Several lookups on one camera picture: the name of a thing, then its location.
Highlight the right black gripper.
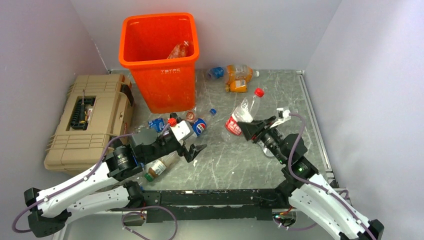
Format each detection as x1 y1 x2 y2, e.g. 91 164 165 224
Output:
237 115 287 164

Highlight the red label bottle corner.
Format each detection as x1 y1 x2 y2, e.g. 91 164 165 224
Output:
224 87 265 136

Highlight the pepsi bottle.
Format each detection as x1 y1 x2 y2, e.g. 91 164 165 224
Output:
191 108 217 137

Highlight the red cap clear bottle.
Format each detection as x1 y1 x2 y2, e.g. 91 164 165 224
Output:
185 110 196 123

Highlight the blue label bottle white cap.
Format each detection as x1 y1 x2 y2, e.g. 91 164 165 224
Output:
143 117 166 133

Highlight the orange tea bottle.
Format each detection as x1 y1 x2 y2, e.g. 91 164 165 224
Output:
167 40 192 59

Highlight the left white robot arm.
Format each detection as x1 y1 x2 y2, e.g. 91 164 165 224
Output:
24 126 206 238

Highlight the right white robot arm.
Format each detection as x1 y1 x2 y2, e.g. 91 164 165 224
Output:
238 113 385 240

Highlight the orange plastic bin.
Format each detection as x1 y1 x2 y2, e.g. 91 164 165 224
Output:
118 12 200 114

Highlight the brown tea bottle green cap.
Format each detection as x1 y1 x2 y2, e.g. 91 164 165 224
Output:
144 152 180 182

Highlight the small orange bottle far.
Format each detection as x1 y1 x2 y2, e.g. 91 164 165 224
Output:
225 79 248 93

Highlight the large orange juice bottle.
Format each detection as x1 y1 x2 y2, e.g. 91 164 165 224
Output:
224 64 260 84

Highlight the blue crushed bottle far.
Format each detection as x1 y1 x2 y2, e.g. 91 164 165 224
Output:
206 66 225 80

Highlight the tan tool case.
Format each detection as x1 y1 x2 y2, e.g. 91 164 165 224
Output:
44 74 135 176

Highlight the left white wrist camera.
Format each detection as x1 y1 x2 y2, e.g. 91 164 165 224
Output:
167 118 194 142

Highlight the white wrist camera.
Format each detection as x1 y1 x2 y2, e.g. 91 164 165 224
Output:
167 118 194 142
271 107 291 128

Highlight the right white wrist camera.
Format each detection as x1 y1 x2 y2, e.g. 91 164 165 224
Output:
271 107 291 128

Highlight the adjustable wrench red handle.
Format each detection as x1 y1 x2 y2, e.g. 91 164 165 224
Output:
262 148 274 158

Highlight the black base frame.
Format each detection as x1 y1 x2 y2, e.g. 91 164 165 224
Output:
139 188 290 223

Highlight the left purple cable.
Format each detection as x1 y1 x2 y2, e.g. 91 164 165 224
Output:
11 124 173 234

